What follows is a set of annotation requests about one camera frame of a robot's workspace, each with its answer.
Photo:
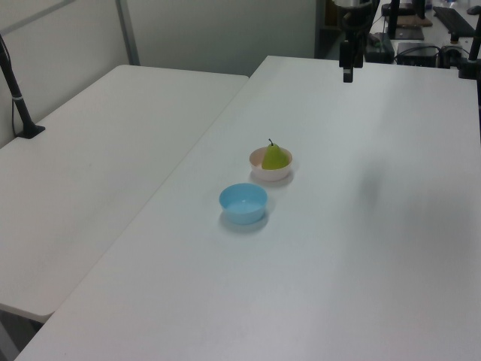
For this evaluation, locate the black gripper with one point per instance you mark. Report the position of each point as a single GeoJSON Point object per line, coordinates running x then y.
{"type": "Point", "coordinates": [354, 24]}

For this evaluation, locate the green pear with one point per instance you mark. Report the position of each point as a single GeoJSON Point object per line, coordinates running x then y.
{"type": "Point", "coordinates": [273, 158]}

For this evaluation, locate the pink plastic bowl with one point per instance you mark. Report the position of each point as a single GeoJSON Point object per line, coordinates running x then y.
{"type": "Point", "coordinates": [270, 176]}

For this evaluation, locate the blue plastic bowl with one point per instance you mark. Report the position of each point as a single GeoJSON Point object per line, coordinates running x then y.
{"type": "Point", "coordinates": [243, 214]}

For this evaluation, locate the black device with green part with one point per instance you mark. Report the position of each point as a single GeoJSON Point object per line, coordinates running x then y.
{"type": "Point", "coordinates": [380, 49]}

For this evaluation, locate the black stand with flat base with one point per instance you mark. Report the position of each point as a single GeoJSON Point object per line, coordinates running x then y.
{"type": "Point", "coordinates": [407, 34]}

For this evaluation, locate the black electronics box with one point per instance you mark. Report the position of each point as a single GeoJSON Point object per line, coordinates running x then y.
{"type": "Point", "coordinates": [417, 54]}

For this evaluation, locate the brown wooden board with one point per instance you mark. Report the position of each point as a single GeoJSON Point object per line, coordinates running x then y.
{"type": "Point", "coordinates": [413, 20]}

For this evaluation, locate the black keyboard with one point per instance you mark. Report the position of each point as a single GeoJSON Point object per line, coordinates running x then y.
{"type": "Point", "coordinates": [452, 19]}

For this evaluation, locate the white side table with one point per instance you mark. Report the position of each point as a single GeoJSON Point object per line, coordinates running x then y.
{"type": "Point", "coordinates": [94, 158]}

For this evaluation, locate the black clamp camera stand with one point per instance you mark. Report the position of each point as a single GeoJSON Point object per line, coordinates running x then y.
{"type": "Point", "coordinates": [469, 62]}

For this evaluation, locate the grey metal partition post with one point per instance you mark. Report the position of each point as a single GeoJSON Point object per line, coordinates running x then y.
{"type": "Point", "coordinates": [129, 34]}

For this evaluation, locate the black camera stand pole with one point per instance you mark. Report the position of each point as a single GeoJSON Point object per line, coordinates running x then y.
{"type": "Point", "coordinates": [18, 101]}

